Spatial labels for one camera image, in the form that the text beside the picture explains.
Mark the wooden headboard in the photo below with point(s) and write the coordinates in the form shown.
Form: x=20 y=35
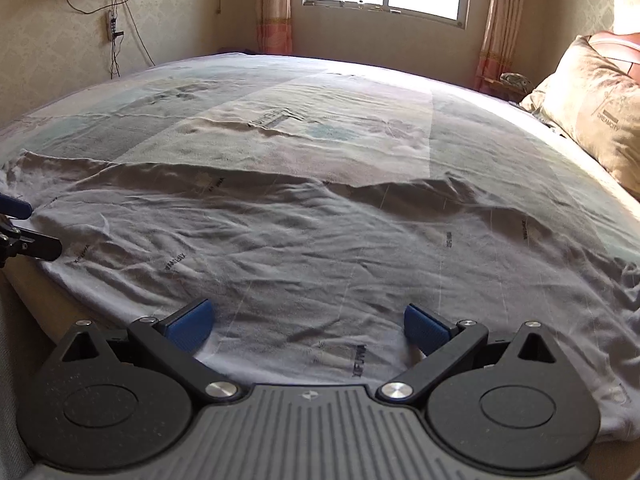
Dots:
x=620 y=45

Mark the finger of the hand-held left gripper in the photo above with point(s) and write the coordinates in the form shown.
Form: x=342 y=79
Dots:
x=40 y=249
x=15 y=206

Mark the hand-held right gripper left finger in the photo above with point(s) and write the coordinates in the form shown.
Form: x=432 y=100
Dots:
x=190 y=327

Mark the beige printed pillow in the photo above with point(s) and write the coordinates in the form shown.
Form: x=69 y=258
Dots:
x=595 y=110

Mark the small dark patterned object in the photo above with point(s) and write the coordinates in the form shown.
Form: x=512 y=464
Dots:
x=517 y=82

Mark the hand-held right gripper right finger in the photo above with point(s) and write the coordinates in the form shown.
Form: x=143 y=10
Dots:
x=425 y=330

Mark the grey pants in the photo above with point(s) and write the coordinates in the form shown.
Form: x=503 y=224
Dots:
x=300 y=260

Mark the bed with patchwork sheet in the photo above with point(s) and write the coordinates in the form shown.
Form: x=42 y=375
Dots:
x=325 y=105

